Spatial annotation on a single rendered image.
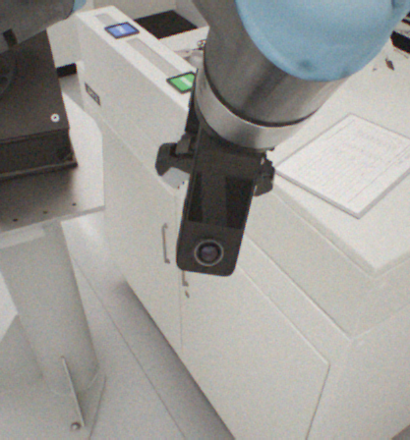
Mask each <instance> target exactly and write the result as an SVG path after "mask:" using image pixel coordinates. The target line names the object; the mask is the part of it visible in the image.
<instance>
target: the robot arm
mask: <svg viewBox="0 0 410 440"><path fill-rule="evenodd" d="M191 1H192V2H193V4H194V5H195V6H196V9H197V11H198V12H199V13H200V15H202V16H203V18H204V19H205V21H206V23H207V24H208V26H209V29H208V33H207V36H206V40H205V46H204V51H202V50H198V49H196V50H194V51H193V52H192V55H191V59H190V65H192V66H194V67H196V74H195V78H194V81H193V85H192V89H191V94H190V99H189V104H188V108H189V110H188V115H187V120H183V121H182V122H181V123H180V125H179V127H178V129H177V131H176V138H175V142H167V143H163V144H162V145H161V146H160V147H159V148H158V150H157V158H156V162H155V168H156V171H157V176H160V177H161V179H162V180H163V181H164V182H165V183H166V184H167V185H169V186H171V187H172V188H174V189H179V186H184V182H185V181H189V183H188V186H187V191H186V196H185V198H184V202H183V207H182V216H181V222H180V226H179V231H178V236H177V245H176V262H177V267H178V268H179V269H180V270H182V271H188V272H194V273H200V274H205V275H212V276H217V277H229V276H231V275H232V274H233V273H234V269H235V266H236V262H237V259H238V255H239V250H240V246H241V243H242V240H243V236H244V232H245V228H246V224H247V221H248V217H249V213H250V208H251V204H252V201H253V196H254V197H258V196H260V195H263V194H265V193H269V192H271V191H272V187H273V182H274V176H275V168H274V167H273V166H272V161H271V160H269V159H267V151H268V150H269V151H274V147H275V146H278V145H280V144H282V143H284V142H285V141H287V140H288V139H290V138H292V137H294V136H295V134H296V133H297V132H298V131H299V130H300V129H301V128H302V127H303V126H304V125H306V124H307V123H308V122H309V121H310V120H311V119H312V118H313V117H314V116H315V115H316V114H317V113H318V112H319V109H320V108H321V107H322V105H323V104H324V103H325V102H326V101H328V100H329V99H330V98H331V97H332V96H333V94H334V93H335V92H336V91H337V90H338V89H339V88H340V87H341V86H342V85H343V84H344V83H345V81H346V80H347V79H348V78H349V77H350V76H352V75H354V74H356V73H358V72H359V71H361V70H362V69H364V68H365V67H366V66H367V65H368V64H370V63H371V62H372V61H373V60H374V59H375V57H376V56H377V55H378V53H379V52H380V51H381V49H382V48H383V47H384V46H385V45H386V43H387V41H388V40H389V38H390V36H391V34H392V32H393V30H394V29H395V27H396V26H397V25H398V24H399V23H400V22H401V20H402V19H403V18H404V17H405V16H407V14H408V13H409V12H410V0H191ZM86 2H87V0H0V100H1V99H2V98H3V97H4V96H5V95H7V94H8V93H9V91H10V90H11V88H12V86H13V84H14V81H15V78H16V73H17V64H16V58H15V55H14V52H13V50H12V48H13V47H15V45H17V44H19V43H21V42H23V41H25V40H27V39H28V38H30V37H32V36H34V35H36V34H38V33H39V32H40V31H42V30H44V29H46V28H50V27H52V26H54V25H56V24H57V23H59V22H61V21H65V20H67V19H69V18H70V17H71V16H72V15H73V14H74V13H75V12H77V11H79V10H80V9H82V8H83V7H84V5H85V4H86Z"/></svg>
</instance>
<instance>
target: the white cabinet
mask: <svg viewBox="0 0 410 440"><path fill-rule="evenodd" d="M77 71H78V77H79V81H80V87H81V92H82V98H83V103H84V107H85V112H86V113H87V114H89V115H90V116H91V117H92V118H93V119H94V120H95V123H96V124H97V126H98V128H99V130H100V132H101V134H102V139H103V166H104V195H105V210H103V215H104V221H105V225H106V231H107V236H108V241H109V245H110V251H111V256H112V260H113V261H114V263H115V264H116V265H117V267H118V270H119V271H120V273H121V274H122V276H123V277H124V278H125V279H126V280H127V282H128V283H129V285H130V286H131V288H132V289H133V290H134V292H135V293H136V295H137V296H138V298H139V300H140V301H141V302H142V304H143V305H144V307H145V308H146V310H147V312H148V313H149V314H150V316H151V317H152V318H153V319H154V321H155V322H156V325H157V326H158V328H159V329H160V331H161V332H162V334H163V335H164V337H165V338H166V339H167V340H168V341H169V343H170V344H171V346H172V347H173V349H174V350H175V353H176V354H177V356H178V357H179V359H180V360H181V361H183V362H184V364H185V365H186V367H187V368H188V370H189V371H190V373H191V374H192V375H193V377H194V378H195V380H196V383H197V384H199V386H200V387H201V389H202V390H203V392H204V393H205V395H206V396H207V398H208V399H209V401H210V402H211V404H212V405H213V407H214V408H215V409H216V411H217V413H218V414H219V416H220V417H221V419H222V420H223V421H224V423H225V424H226V426H227V427H228V429H229V430H230V432H231V433H232V434H233V436H234V437H235V439H236V440H390V439H391V438H392V437H394V436H395V435H396V434H398V433H399V432H400V431H401V430H403V429H404V428H405V427H407V426H408V425H409V424H410V303H408V304H407V305H405V306H403V307H401V308H400V309H397V310H396V311H394V312H393V313H392V314H391V315H389V316H387V317H386V318H384V319H383V320H381V321H380V322H378V323H376V324H375V325H373V326H372V327H370V328H368V329H367V330H365V331H363V332H362V333H360V334H359V335H357V336H356V337H351V336H350V335H349V334H348V333H347V332H346V331H345V330H344V329H343V327H342V326H341V325H339V324H338V323H337V322H336V321H335V320H334V319H333V318H332V317H331V316H330V315H329V314H328V313H327V312H326V311H325V310H324V309H323V308H322V307H321V306H320V305H319V304H318V303H317V302H316V301H315V300H314V299H313V298H312V297H311V296H310V295H309V294H308V293H307V292H306V291H305V290H304V289H303V288H302V287H301V286H300V285H299V284H298V283H297V282H296V281H295V280H294V279H293V278H292V277H291V276H290V275H289V274H288V273H287V272H286V271H285V270H284V269H283V268H282V267H281V266H280V265H279V264H278V263H277V262H276V261H275V260H274V259H272V257H271V256H270V255H269V254H268V253H267V252H266V251H265V250H264V249H263V248H262V247H261V246H260V245H259V244H258V243H257V242H256V241H254V240H253V238H252V237H251V236H250V235H249V234H248V233H247V232H246V231H245V232H244V236H243V240H242V243H241V246H240V250H239V255H238V259H237V262H236V266H235V269H234V273H233V274H232V275H231V276H229V277H217V276H212V275H205V274H200V273H194V272H188V271H182V270H180V269H179V268H178V267H177V262H176V245H177V236H178V231H179V226H180V222H181V216H182V207H183V202H184V198H185V196H186V191H187V186H188V183H189V181H185V182H184V186H179V189H174V188H172V187H171V186H169V185H167V184H166V183H165V182H164V181H163V180H162V179H161V177H160V176H157V171H156V168H155V162H156V158H157V150H158V147H157V145H156V144H155V143H154V142H153V141H152V140H151V139H150V138H149V137H148V136H147V135H146V134H145V133H144V132H143V131H142V130H141V129H140V128H138V127H137V125H136V124H135V123H134V122H133V121H132V120H131V119H130V118H129V117H128V116H127V115H126V114H125V113H124V112H123V111H122V110H121V109H120V108H119V107H118V106H116V105H115V103H114V102H113V101H112V100H111V99H110V98H109V97H108V96H107V95H106V94H105V93H104V92H103V91H102V90H101V89H100V88H99V87H98V86H97V85H96V84H95V83H94V82H93V81H92V80H91V79H90V78H89V77H88V76H87V75H86V74H85V73H84V72H83V71H82V70H81V69H80V68H79V67H78V66H77Z"/></svg>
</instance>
